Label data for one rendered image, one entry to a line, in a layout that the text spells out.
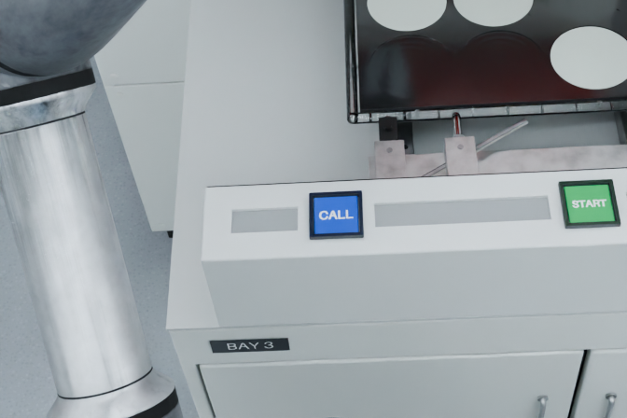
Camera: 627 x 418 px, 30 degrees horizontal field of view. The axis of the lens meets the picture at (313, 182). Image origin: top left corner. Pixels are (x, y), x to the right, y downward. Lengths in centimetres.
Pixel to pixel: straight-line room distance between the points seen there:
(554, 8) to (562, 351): 42
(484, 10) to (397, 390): 48
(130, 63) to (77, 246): 95
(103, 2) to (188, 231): 56
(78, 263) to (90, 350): 8
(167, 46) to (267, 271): 73
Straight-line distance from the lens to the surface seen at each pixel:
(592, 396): 152
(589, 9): 150
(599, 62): 144
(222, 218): 123
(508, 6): 149
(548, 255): 122
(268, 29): 158
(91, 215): 101
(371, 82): 141
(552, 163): 136
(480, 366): 142
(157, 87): 196
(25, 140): 99
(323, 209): 122
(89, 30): 90
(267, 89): 151
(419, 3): 149
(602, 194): 124
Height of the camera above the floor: 197
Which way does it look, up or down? 54 degrees down
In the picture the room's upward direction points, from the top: 7 degrees counter-clockwise
